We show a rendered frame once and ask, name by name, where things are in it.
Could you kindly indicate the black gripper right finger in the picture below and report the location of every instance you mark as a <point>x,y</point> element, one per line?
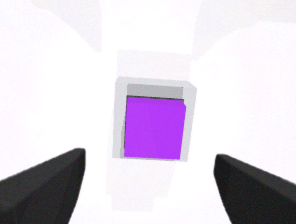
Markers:
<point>251,195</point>

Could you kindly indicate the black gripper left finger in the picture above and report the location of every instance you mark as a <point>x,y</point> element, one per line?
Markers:
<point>46,193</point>

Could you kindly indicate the purple button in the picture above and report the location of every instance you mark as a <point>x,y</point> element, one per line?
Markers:
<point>153,119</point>

